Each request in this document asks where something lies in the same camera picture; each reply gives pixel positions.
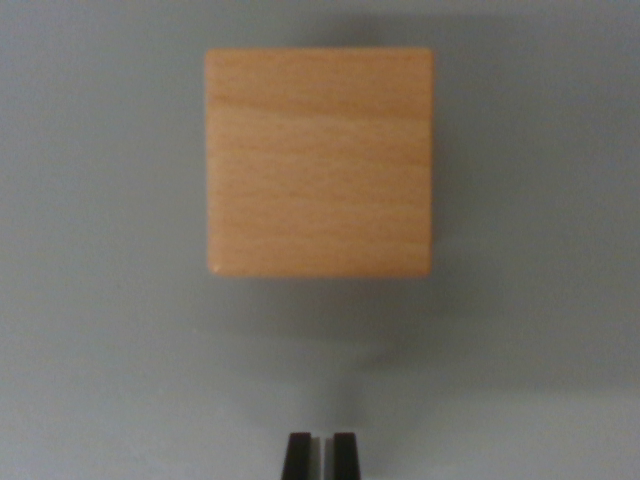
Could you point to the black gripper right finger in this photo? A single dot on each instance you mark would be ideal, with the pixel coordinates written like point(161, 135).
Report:
point(345, 457)

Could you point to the grey plastic tray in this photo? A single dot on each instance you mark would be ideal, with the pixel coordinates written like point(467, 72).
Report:
point(100, 250)

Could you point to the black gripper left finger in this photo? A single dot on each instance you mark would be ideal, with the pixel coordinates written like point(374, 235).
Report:
point(300, 457)

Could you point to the wooden cube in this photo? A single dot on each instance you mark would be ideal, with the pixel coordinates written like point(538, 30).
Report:
point(320, 162)

